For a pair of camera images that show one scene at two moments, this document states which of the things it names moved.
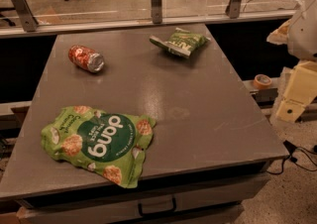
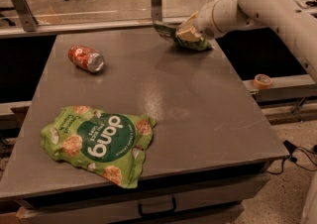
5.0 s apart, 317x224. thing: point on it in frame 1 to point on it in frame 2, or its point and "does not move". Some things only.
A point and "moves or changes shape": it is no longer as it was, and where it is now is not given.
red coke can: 86,57 does not move
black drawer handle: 157,212 does not move
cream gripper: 305,35 to 204,23
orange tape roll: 262,81 does not move
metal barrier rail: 18,31 does not move
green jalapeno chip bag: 181,42 moves or changes shape
